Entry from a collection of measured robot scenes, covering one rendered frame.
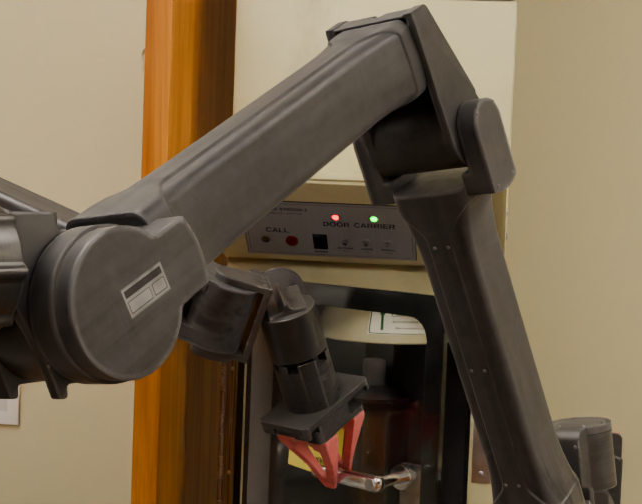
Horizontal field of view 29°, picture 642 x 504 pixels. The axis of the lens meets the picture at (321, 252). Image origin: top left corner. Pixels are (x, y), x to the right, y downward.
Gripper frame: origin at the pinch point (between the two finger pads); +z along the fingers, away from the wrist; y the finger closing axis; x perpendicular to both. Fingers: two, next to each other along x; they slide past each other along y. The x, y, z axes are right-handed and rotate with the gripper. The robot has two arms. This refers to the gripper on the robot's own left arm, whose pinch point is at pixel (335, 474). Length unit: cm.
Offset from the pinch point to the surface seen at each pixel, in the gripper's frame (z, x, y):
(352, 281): -11.4, -9.4, -19.7
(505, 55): -31, 4, -39
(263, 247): -18.4, -15.5, -13.5
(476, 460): 9.8, 3.3, -18.4
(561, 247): 7, -11, -66
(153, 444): -2.6, -21.9, 5.0
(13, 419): 15, -81, -12
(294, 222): -21.4, -10.5, -14.4
